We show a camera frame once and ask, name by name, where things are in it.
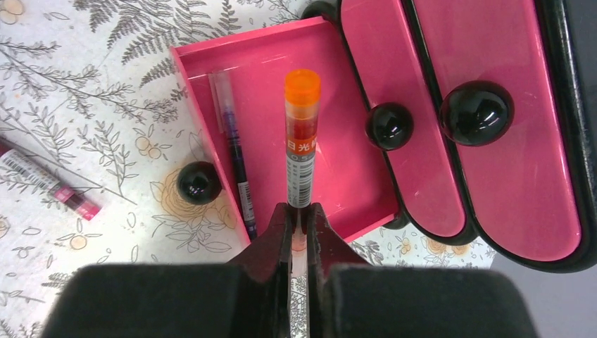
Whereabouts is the dark red pen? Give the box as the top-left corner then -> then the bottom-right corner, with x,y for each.
1,139 -> 101,220

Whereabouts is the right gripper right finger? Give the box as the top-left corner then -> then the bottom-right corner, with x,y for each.
305,203 -> 537,337

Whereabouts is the black pink drawer box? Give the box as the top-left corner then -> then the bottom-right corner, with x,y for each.
172,1 -> 596,273

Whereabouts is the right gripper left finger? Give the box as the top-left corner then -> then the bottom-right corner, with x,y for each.
42,204 -> 291,337

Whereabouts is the floral table mat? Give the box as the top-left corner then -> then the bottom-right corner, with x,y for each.
0,0 -> 498,338

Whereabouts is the purple pen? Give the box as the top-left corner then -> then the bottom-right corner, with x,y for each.
208,71 -> 258,241

